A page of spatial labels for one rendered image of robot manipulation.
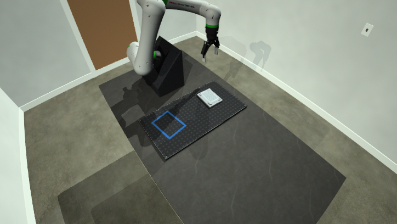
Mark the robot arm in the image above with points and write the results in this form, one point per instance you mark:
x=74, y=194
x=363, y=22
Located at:
x=143, y=56

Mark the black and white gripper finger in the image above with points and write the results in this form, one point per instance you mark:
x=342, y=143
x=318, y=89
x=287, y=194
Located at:
x=217, y=44
x=205, y=49

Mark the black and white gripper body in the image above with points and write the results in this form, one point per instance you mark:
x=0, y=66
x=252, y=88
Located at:
x=211, y=38

